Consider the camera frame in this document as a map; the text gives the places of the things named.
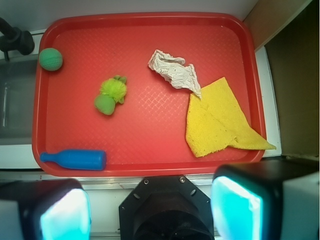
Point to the green plush turtle toy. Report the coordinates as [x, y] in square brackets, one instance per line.
[112, 92]

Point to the crumpled white paper towel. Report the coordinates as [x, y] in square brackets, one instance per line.
[174, 71]

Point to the red plastic tray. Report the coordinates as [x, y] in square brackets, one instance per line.
[145, 136]

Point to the brown cardboard panel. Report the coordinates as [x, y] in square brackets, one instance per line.
[289, 31]

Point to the grey toy faucet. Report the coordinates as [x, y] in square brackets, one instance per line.
[14, 39]

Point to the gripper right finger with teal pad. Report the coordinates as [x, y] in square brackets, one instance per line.
[275, 199]

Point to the blue plastic bottle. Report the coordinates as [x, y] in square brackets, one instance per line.
[77, 159]

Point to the green ball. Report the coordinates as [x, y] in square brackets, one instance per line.
[50, 59]

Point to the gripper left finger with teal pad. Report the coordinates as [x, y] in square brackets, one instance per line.
[44, 210]

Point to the grey toy sink basin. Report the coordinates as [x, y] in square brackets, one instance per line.
[17, 92]

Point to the yellow knitted cloth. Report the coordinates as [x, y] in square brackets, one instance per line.
[216, 121]

